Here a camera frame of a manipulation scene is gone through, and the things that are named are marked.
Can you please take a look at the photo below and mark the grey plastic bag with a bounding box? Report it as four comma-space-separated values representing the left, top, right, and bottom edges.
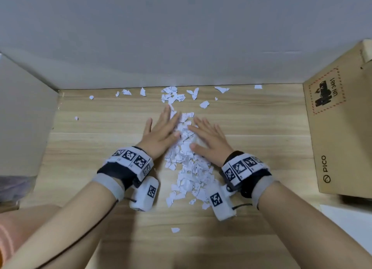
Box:
0, 175, 36, 204

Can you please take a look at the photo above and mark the black wrist strap with markers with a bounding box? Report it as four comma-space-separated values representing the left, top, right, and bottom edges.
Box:
219, 151, 280, 210
92, 146, 154, 202

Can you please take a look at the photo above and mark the plain brown cardboard panel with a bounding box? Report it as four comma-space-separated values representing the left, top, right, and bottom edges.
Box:
0, 53, 60, 178

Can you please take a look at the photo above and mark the brown cardboard box with print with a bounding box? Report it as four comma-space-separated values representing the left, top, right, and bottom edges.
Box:
302, 38, 372, 197

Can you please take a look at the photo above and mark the person's right hand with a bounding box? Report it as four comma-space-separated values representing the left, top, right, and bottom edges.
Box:
187, 116, 235, 166

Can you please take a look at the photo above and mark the white paper sheet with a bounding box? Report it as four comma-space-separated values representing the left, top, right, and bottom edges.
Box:
319, 203, 372, 250

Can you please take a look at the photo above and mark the pile of white paper scraps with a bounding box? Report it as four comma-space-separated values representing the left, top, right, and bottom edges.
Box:
74, 86, 263, 234

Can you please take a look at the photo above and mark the person's left hand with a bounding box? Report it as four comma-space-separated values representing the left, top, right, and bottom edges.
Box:
136, 104, 182, 162

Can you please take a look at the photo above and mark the person's right forearm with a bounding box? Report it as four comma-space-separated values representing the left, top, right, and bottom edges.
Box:
256, 181, 372, 269

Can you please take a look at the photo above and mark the white wrist camera with marker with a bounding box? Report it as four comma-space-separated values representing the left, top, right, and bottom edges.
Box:
129, 176, 160, 212
205, 182, 236, 222

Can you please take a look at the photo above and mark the person's left forearm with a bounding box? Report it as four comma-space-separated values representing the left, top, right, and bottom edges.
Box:
0, 179, 126, 269

